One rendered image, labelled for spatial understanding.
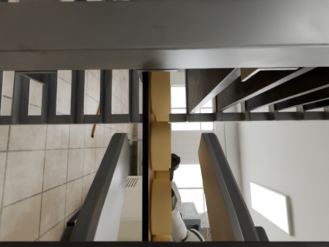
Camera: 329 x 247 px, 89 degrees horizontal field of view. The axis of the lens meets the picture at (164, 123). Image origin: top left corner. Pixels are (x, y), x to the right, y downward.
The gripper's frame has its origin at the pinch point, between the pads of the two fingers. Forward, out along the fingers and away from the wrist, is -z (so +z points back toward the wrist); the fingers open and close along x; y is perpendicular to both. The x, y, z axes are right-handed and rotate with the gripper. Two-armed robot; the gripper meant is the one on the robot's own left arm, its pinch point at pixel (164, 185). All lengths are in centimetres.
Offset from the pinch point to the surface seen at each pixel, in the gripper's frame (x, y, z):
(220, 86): 7.8, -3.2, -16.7
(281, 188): 214, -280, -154
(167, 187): 0.3, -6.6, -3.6
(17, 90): -47, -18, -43
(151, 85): -1.3, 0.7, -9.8
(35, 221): -87, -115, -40
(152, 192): -1.1, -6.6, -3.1
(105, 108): -19, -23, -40
